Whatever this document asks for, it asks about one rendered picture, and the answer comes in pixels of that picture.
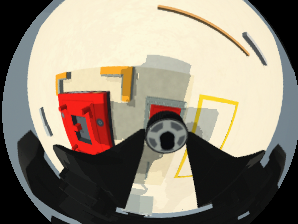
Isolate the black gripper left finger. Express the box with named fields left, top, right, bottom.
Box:
left=52, top=129, right=146, bottom=209

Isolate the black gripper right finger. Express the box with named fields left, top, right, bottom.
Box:
left=186, top=132, right=266, bottom=208

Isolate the yellow rectangular outline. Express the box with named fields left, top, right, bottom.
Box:
left=174, top=95, right=238, bottom=179

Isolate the grey wheel with black tyre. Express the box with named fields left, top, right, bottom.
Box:
left=145, top=111, right=189, bottom=155

